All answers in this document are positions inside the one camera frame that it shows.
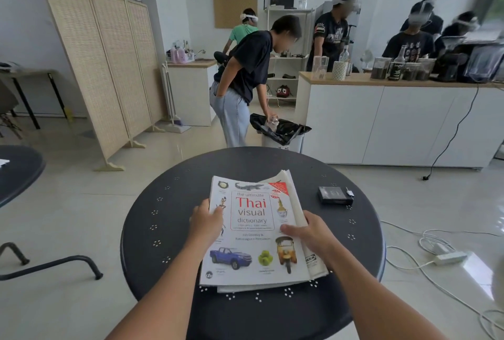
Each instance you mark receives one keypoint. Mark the dark framed window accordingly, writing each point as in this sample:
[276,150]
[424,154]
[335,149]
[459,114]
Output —
[492,9]

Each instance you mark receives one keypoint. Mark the cream cabinet-sketch paper booklet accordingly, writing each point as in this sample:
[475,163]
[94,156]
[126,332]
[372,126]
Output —
[315,269]

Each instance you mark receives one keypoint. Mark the white power strip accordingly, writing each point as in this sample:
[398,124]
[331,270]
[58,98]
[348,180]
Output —
[451,258]

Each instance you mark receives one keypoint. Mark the person's left hand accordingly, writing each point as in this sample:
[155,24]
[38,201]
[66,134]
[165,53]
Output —
[204,227]

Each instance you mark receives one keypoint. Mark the small white fan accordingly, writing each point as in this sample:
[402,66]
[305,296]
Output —
[366,58]

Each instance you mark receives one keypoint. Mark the clear glass bottle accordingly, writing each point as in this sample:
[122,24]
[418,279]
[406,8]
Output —
[344,58]

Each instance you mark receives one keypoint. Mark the white metal shelf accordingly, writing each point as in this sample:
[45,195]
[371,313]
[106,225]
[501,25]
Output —
[291,10]

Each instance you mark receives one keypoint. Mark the pink bottles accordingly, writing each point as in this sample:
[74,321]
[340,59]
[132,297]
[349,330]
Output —
[178,55]

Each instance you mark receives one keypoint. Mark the black tubular chair base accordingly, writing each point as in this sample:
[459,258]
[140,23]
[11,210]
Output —
[59,260]

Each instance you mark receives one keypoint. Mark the person's right forearm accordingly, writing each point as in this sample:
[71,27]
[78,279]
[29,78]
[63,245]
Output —
[374,300]

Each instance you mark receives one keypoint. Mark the cork board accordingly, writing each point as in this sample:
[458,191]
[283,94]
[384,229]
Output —
[235,9]

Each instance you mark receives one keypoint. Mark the clear water container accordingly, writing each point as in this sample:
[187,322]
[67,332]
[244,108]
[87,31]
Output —
[484,64]

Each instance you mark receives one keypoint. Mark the white illustrated book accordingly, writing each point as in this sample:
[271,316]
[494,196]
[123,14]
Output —
[256,233]

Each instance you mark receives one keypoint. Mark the clear plastic bottle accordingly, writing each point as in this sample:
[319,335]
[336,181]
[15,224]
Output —
[273,123]

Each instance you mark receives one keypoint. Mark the small black device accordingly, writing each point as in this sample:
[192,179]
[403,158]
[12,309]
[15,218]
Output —
[332,195]

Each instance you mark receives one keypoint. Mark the rattan folding screen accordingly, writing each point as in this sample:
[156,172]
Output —
[90,60]

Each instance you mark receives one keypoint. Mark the small white sink cabinet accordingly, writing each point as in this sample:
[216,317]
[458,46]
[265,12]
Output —
[189,95]

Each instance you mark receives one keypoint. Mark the long white counter cabinet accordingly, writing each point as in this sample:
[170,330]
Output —
[354,123]

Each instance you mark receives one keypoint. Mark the person's right hand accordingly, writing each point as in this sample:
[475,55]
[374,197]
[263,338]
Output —
[315,237]

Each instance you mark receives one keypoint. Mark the clear jar dark contents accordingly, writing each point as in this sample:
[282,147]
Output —
[380,72]
[425,72]
[410,73]

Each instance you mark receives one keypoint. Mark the black coffee grinder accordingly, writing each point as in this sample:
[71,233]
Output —
[451,64]

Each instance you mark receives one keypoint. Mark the person's left forearm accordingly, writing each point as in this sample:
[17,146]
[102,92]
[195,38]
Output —
[165,296]

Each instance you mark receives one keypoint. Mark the round black metal table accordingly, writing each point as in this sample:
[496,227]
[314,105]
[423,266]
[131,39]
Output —
[177,210]

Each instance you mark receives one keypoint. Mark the wooden table black legs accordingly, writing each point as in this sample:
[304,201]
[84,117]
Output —
[23,73]

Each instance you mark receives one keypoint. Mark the white patterned cup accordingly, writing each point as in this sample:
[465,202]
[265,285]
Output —
[339,71]

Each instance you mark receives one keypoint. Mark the white bin black bag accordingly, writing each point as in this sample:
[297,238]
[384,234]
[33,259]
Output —
[291,131]

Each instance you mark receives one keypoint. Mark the clear plastic pitcher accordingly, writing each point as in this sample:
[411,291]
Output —
[320,68]

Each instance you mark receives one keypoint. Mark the dark green label bottle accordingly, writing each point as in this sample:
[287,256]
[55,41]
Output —
[396,68]

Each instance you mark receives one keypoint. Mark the small glass jug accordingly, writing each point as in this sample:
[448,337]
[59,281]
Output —
[302,4]

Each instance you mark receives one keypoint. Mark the round black side table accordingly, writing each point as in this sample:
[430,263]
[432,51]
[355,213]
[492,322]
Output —
[19,170]

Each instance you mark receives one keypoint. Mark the white power adapter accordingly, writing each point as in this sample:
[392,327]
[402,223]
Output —
[441,248]

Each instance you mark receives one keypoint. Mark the white broom and dustpan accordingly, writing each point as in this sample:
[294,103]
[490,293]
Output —
[177,128]

